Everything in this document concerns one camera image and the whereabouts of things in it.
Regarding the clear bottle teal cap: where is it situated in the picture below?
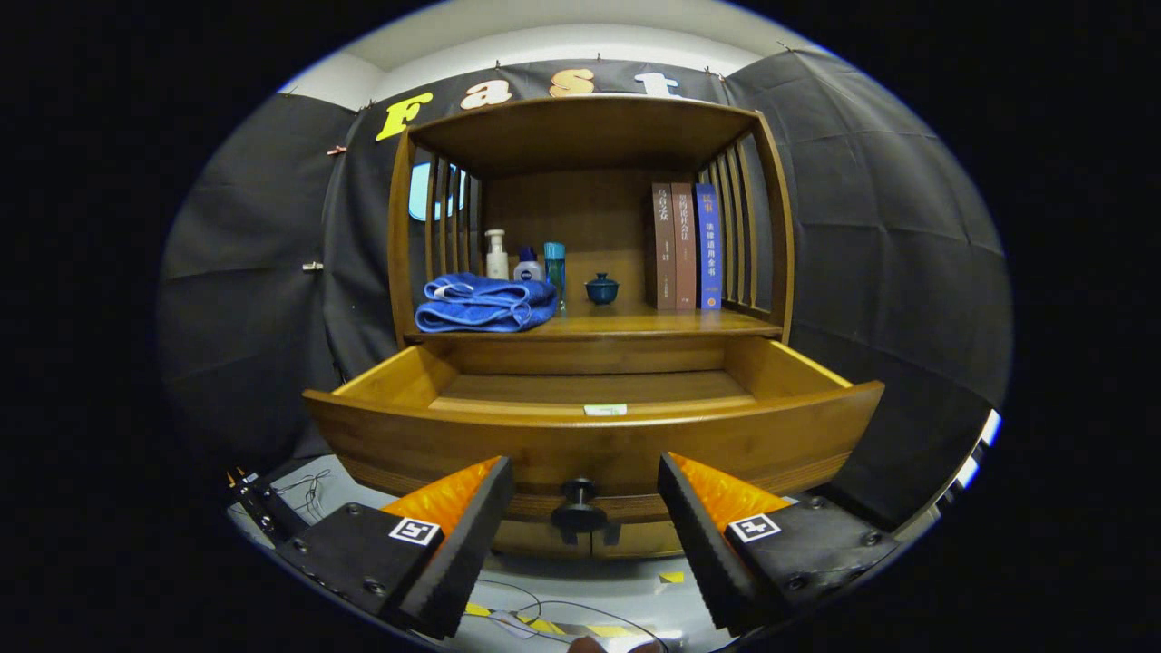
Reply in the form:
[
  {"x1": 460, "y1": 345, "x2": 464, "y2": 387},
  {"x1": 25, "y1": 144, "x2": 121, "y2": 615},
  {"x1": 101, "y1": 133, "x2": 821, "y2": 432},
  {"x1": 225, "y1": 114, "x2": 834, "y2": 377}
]
[{"x1": 543, "y1": 241, "x2": 567, "y2": 314}]

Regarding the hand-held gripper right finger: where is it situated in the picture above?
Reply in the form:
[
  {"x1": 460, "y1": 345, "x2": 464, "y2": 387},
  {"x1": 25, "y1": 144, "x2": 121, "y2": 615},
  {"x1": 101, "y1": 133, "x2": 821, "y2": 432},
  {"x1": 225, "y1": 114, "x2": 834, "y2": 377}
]
[{"x1": 658, "y1": 452, "x2": 901, "y2": 636}]

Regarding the reddish brown book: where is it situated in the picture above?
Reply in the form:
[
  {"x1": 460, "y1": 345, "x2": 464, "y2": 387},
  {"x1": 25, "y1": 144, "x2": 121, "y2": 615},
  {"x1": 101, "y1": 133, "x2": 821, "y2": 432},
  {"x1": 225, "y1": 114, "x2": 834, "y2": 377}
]
[{"x1": 671, "y1": 182, "x2": 698, "y2": 311}]

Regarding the wooden cabinet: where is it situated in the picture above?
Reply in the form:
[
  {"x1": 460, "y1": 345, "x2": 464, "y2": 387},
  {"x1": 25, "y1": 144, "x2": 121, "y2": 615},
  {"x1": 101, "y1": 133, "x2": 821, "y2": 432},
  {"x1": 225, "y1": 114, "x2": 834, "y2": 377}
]
[{"x1": 387, "y1": 95, "x2": 796, "y2": 560}]

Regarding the wooden cabinet door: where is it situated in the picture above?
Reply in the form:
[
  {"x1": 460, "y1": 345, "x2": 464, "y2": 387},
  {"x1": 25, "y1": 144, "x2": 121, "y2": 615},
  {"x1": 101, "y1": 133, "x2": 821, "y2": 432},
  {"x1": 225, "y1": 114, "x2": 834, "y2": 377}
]
[
  {"x1": 591, "y1": 521, "x2": 683, "y2": 560},
  {"x1": 493, "y1": 521, "x2": 590, "y2": 560}
]

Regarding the thin black floor cable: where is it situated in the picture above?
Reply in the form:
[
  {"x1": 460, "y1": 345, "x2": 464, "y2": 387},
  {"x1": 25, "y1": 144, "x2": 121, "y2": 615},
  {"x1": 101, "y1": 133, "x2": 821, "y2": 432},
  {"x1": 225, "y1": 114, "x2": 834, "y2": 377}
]
[
  {"x1": 476, "y1": 579, "x2": 669, "y2": 650},
  {"x1": 272, "y1": 469, "x2": 333, "y2": 521}
]

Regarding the blue book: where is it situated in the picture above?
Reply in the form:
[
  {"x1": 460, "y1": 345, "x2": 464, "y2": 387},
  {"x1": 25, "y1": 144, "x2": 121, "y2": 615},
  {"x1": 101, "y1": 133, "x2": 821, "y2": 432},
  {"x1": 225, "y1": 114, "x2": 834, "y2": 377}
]
[{"x1": 695, "y1": 182, "x2": 724, "y2": 311}]

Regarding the folded blue towel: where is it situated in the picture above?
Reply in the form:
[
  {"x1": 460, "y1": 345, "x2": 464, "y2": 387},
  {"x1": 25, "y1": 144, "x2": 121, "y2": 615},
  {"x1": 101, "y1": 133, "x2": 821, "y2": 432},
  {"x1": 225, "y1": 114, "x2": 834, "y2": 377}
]
[{"x1": 415, "y1": 272, "x2": 559, "y2": 334}]

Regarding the wooden countertop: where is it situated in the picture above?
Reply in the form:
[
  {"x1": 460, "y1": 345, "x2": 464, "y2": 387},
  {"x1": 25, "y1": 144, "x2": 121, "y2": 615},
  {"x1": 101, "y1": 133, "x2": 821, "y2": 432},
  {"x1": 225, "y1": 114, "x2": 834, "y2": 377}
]
[{"x1": 404, "y1": 299, "x2": 783, "y2": 344}]

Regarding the dark brown book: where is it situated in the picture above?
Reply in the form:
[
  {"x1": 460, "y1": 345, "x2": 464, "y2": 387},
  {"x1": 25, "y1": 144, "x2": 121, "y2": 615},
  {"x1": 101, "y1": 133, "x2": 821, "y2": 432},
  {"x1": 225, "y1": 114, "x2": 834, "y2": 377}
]
[{"x1": 646, "y1": 182, "x2": 678, "y2": 311}]

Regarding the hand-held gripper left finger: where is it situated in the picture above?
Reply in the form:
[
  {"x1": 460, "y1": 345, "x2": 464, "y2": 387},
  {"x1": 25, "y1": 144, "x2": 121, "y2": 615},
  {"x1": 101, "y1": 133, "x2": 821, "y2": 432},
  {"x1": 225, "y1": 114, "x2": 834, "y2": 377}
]
[{"x1": 272, "y1": 455, "x2": 515, "y2": 640}]

